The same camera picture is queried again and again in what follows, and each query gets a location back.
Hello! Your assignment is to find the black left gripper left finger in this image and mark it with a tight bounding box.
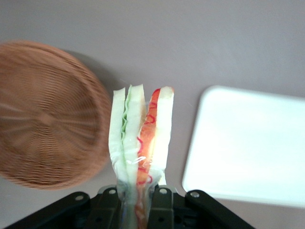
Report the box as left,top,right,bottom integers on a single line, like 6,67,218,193
91,187,122,229

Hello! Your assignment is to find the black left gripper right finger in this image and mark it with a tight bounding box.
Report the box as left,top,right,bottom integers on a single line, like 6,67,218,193
146,187,176,229

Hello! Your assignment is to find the triangular sandwich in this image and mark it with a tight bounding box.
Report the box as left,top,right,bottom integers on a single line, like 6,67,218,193
108,83,175,229

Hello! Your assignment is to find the beige rectangular tray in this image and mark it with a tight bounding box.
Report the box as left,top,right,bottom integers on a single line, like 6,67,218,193
181,84,305,208

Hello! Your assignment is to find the round brown wicker basket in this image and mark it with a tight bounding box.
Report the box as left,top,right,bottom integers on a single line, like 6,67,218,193
0,40,113,191

